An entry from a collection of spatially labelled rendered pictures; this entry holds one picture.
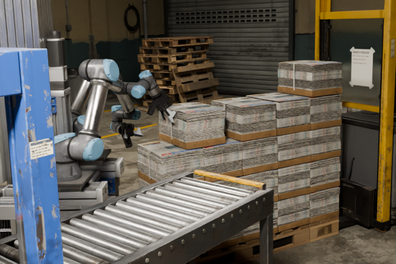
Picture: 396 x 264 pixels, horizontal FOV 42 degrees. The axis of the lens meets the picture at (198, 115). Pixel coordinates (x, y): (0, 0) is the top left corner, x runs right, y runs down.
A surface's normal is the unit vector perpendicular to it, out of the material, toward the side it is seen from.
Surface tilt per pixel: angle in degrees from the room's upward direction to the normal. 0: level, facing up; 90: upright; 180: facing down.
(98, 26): 90
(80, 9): 90
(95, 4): 90
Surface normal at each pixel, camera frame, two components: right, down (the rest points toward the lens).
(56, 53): -0.04, 0.18
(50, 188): 0.78, 0.09
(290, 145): 0.51, 0.14
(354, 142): -0.86, 0.11
